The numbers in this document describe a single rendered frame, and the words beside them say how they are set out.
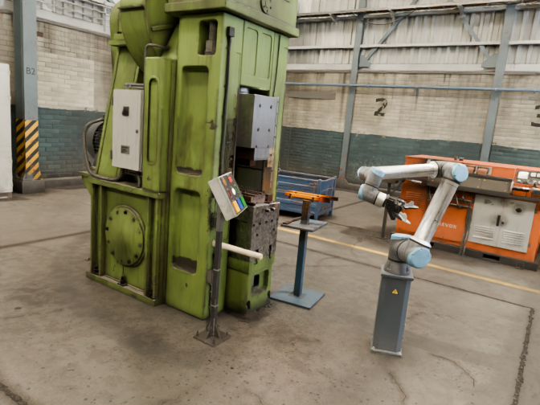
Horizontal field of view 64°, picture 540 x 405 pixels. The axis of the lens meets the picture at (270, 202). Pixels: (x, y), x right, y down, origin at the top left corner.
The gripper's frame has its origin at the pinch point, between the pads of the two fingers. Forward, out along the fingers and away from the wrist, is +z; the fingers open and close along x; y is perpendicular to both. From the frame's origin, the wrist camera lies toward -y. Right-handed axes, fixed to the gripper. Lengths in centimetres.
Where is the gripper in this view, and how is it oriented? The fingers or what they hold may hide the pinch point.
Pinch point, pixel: (415, 216)
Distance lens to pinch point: 278.4
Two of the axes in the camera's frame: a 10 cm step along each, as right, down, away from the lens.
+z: 8.6, 4.0, -3.3
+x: 5.2, -6.3, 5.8
